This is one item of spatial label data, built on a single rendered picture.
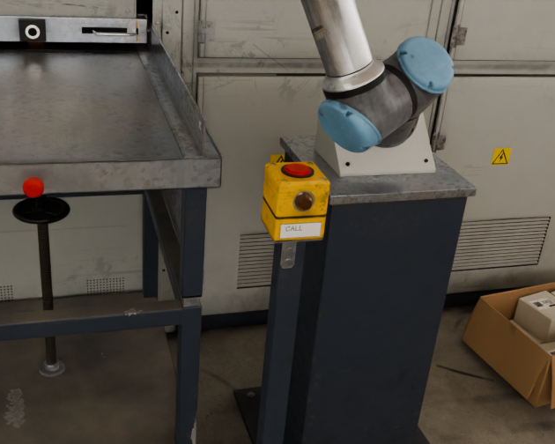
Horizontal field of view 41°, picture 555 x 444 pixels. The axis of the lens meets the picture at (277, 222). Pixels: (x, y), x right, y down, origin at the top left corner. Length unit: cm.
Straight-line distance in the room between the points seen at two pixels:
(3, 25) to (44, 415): 90
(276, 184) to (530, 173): 147
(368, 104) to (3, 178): 62
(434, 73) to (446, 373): 111
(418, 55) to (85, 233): 108
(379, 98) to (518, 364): 111
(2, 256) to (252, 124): 75
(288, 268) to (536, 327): 133
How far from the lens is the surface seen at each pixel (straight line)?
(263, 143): 202
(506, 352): 223
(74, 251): 210
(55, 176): 126
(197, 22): 191
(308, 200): 107
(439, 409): 213
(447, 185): 153
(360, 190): 144
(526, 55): 228
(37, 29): 188
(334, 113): 131
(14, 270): 212
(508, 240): 254
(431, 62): 140
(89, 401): 178
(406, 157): 157
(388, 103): 133
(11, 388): 185
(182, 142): 133
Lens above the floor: 133
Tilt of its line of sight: 27 degrees down
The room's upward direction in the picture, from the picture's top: 5 degrees clockwise
